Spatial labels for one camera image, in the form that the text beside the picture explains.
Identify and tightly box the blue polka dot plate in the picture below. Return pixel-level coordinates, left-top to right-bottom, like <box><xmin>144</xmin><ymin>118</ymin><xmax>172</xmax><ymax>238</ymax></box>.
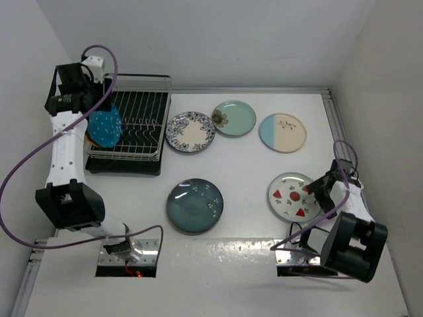
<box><xmin>87</xmin><ymin>103</ymin><xmax>122</xmax><ymax>148</ymax></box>

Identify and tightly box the white watermelon plate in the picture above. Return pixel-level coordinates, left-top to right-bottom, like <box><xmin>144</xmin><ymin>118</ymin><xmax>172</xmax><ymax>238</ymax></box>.
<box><xmin>268</xmin><ymin>172</ymin><xmax>321</xmax><ymax>223</ymax></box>

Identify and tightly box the yellow plate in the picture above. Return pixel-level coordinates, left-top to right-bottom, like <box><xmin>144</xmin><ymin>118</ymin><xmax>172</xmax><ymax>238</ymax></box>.
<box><xmin>85</xmin><ymin>132</ymin><xmax>99</xmax><ymax>147</ymax></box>

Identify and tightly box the cream and blue plate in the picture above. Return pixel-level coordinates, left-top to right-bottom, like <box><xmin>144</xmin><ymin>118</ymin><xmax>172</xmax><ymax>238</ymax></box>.
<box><xmin>259</xmin><ymin>113</ymin><xmax>307</xmax><ymax>153</ymax></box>

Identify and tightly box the mint green flower plate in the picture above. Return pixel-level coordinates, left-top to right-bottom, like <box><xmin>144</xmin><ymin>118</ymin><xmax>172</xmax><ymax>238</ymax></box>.
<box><xmin>211</xmin><ymin>100</ymin><xmax>256</xmax><ymax>137</ymax></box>

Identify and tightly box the dark teal blossom plate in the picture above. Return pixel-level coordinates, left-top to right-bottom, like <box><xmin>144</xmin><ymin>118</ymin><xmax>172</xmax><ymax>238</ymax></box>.
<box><xmin>166</xmin><ymin>178</ymin><xmax>224</xmax><ymax>234</ymax></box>

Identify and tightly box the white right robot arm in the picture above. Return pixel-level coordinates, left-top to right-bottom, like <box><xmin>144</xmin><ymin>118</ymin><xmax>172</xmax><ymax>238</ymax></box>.
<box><xmin>268</xmin><ymin>160</ymin><xmax>388</xmax><ymax>283</ymax></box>

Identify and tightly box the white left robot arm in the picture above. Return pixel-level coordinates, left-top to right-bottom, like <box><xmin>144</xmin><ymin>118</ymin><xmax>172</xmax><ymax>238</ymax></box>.
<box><xmin>35</xmin><ymin>56</ymin><xmax>142</xmax><ymax>264</ymax></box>

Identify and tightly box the black drip tray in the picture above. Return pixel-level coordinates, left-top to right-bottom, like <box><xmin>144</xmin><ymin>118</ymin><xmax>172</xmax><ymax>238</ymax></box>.
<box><xmin>85</xmin><ymin>91</ymin><xmax>171</xmax><ymax>177</ymax></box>

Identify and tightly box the blue floral rim plate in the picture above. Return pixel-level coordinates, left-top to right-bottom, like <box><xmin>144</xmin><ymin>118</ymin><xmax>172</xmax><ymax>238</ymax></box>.
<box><xmin>165</xmin><ymin>112</ymin><xmax>215</xmax><ymax>153</ymax></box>

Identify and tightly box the metal wire dish rack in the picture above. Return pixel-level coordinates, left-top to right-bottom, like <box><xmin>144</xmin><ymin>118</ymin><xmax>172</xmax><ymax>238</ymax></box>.
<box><xmin>87</xmin><ymin>73</ymin><xmax>172</xmax><ymax>162</ymax></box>

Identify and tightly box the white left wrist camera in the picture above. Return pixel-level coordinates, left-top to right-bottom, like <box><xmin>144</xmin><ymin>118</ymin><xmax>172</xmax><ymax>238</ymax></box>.
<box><xmin>81</xmin><ymin>55</ymin><xmax>105</xmax><ymax>84</ymax></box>

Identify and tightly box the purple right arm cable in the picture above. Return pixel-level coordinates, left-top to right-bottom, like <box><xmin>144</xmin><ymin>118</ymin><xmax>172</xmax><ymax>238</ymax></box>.
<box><xmin>270</xmin><ymin>140</ymin><xmax>360</xmax><ymax>280</ymax></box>

